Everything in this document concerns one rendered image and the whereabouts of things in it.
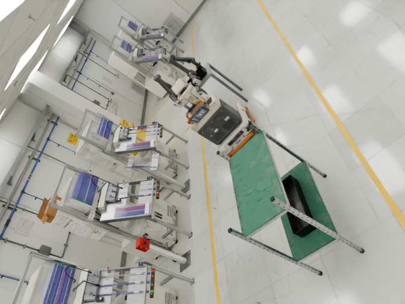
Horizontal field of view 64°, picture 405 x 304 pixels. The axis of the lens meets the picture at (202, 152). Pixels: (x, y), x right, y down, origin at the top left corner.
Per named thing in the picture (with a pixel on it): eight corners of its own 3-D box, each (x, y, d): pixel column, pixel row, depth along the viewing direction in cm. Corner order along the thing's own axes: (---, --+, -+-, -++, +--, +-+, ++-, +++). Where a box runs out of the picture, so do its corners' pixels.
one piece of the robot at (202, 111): (214, 108, 437) (204, 104, 421) (197, 126, 452) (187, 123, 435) (210, 103, 443) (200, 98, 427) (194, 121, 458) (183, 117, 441)
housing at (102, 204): (111, 187, 501) (108, 181, 492) (106, 213, 464) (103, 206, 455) (106, 188, 502) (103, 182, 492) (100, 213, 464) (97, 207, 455)
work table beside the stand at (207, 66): (248, 101, 526) (211, 72, 490) (220, 130, 554) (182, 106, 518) (242, 88, 562) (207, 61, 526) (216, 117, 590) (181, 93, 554)
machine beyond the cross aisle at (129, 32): (184, 40, 1021) (132, -1, 935) (185, 50, 959) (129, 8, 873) (159, 71, 1085) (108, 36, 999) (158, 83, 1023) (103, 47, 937)
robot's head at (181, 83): (185, 84, 451) (178, 77, 454) (176, 95, 460) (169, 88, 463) (190, 85, 464) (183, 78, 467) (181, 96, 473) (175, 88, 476)
